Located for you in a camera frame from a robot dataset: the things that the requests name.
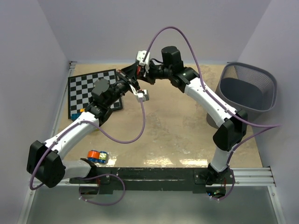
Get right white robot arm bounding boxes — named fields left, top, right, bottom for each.
left=136, top=46, right=247, bottom=185

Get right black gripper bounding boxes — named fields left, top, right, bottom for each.
left=137, top=60, right=172, bottom=85

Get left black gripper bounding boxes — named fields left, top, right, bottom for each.
left=106, top=63, right=141, bottom=107

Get grey mesh trash bin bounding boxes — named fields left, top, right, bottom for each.
left=215, top=62, right=277, bottom=124

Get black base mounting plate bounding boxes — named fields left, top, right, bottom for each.
left=70, top=167, right=235, bottom=196

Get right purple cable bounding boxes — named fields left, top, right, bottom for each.
left=143, top=26, right=283, bottom=201

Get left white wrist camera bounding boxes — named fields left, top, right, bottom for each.
left=132, top=88, right=150, bottom=103

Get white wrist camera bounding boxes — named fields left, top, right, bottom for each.
left=132, top=88, right=150, bottom=103
left=136, top=50, right=150, bottom=72

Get black white chessboard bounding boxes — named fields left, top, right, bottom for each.
left=68, top=69, right=118, bottom=120

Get red plastic trash bag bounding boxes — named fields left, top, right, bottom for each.
left=137, top=66, right=143, bottom=76

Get yellow blue toy blocks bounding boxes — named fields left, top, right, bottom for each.
left=71, top=111, right=99, bottom=132

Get orange tape roll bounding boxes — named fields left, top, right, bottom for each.
left=87, top=150, right=100, bottom=162

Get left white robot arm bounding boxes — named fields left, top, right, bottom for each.
left=27, top=63, right=140, bottom=190

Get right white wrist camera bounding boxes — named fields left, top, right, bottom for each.
left=136, top=50, right=150, bottom=72

